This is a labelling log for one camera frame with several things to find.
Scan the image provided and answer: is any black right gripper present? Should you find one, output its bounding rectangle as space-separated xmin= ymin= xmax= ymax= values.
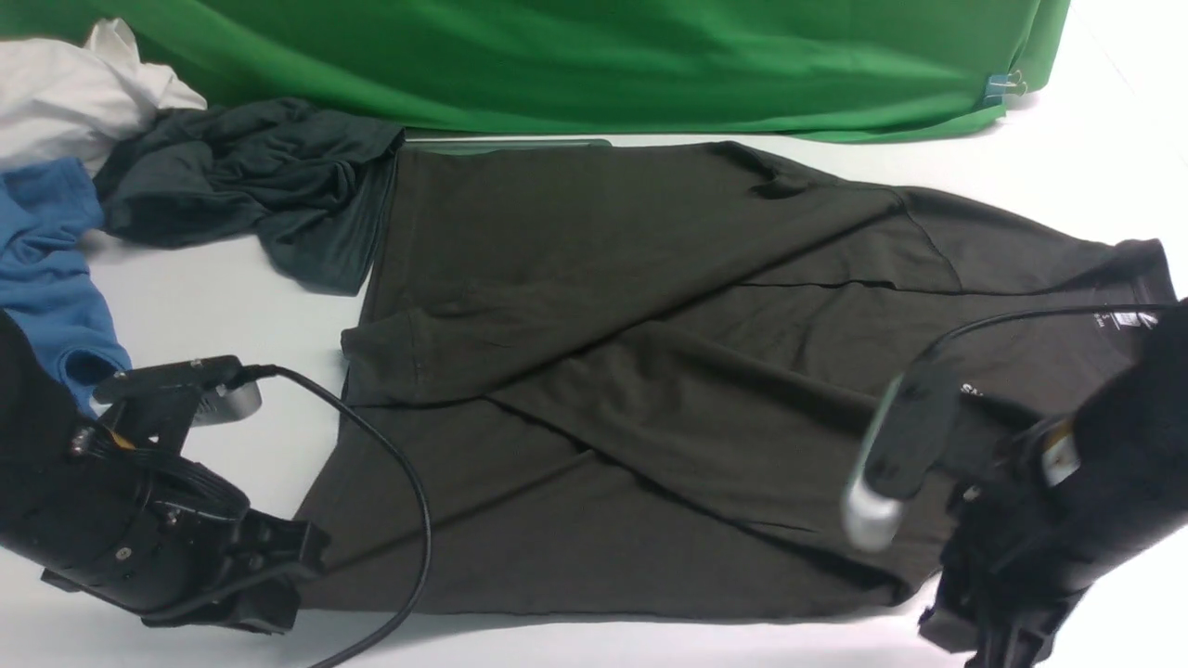
xmin=918 ymin=302 xmax=1187 ymax=667

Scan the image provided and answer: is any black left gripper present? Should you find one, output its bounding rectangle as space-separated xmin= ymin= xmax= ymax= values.
xmin=4 ymin=315 xmax=330 ymax=636

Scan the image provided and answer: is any dark teal crumpled garment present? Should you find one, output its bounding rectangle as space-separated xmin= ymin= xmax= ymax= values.
xmin=94 ymin=97 xmax=405 ymax=295

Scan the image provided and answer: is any blue crumpled garment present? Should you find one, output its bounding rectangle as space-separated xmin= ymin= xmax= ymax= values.
xmin=1 ymin=158 xmax=132 ymax=416

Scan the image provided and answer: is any white crumpled garment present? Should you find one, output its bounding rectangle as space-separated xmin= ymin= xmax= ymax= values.
xmin=1 ymin=19 xmax=207 ymax=174

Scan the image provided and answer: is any blue binder clip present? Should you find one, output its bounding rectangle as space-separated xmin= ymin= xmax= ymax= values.
xmin=981 ymin=69 xmax=1028 ymax=109

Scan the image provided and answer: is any green backdrop cloth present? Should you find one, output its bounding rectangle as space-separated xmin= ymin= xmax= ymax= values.
xmin=4 ymin=1 xmax=1070 ymax=144

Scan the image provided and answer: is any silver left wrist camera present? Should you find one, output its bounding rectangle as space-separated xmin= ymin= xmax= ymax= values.
xmin=91 ymin=355 xmax=263 ymax=431

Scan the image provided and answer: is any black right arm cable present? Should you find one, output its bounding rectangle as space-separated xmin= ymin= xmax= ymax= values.
xmin=905 ymin=302 xmax=1180 ymax=382

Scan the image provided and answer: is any metal table cable hatch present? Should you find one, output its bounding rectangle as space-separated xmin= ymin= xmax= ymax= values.
xmin=404 ymin=138 xmax=613 ymax=156

